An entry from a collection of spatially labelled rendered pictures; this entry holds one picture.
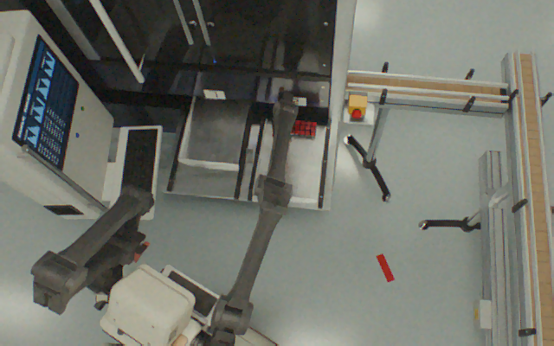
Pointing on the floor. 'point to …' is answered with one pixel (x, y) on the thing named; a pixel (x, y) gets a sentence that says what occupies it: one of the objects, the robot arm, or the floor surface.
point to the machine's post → (342, 50)
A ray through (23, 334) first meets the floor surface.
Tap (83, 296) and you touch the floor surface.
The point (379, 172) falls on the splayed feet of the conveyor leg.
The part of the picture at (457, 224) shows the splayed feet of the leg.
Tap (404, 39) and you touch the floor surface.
